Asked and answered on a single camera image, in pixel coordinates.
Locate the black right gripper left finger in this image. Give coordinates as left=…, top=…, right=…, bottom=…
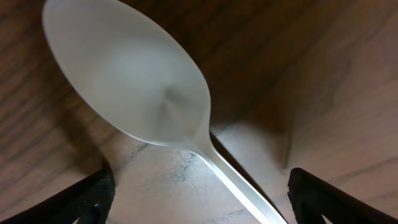
left=1, top=169, right=115, bottom=224

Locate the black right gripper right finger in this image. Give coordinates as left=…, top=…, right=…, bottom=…
left=288, top=167, right=397, bottom=224

